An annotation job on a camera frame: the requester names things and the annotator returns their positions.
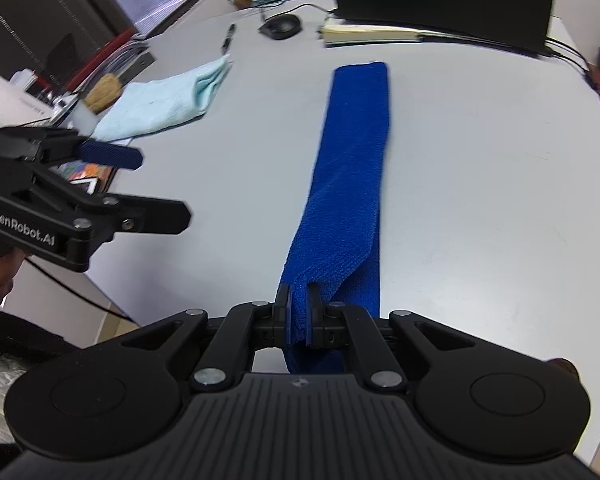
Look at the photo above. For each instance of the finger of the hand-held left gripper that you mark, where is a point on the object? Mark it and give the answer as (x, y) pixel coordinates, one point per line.
(150, 216)
(111, 155)

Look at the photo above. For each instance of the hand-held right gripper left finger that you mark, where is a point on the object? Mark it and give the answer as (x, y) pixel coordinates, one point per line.
(286, 312)

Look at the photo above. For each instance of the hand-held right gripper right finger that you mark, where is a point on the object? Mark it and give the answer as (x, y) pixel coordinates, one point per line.
(314, 312)

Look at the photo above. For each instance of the dark blue towel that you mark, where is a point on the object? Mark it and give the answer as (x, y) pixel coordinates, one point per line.
(352, 180)

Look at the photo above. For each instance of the light blue towel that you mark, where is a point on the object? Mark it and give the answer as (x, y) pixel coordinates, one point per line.
(150, 107)

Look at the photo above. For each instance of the colourful book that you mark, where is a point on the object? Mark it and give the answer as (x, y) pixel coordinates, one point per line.
(87, 177)

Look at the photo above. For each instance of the brown bristle brush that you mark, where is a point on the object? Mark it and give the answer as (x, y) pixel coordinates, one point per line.
(102, 92)

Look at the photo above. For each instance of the black binder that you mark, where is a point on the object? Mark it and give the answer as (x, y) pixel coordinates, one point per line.
(135, 62)

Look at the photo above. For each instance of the red folder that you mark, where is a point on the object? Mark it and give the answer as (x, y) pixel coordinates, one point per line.
(87, 57)

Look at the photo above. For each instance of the black pen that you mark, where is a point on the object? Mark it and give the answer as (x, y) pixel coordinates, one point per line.
(228, 39)

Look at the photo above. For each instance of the black computer mouse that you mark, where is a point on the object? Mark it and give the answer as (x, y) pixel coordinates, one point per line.
(280, 26)

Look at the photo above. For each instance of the cream paper notebook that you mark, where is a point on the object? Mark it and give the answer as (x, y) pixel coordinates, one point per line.
(375, 35)

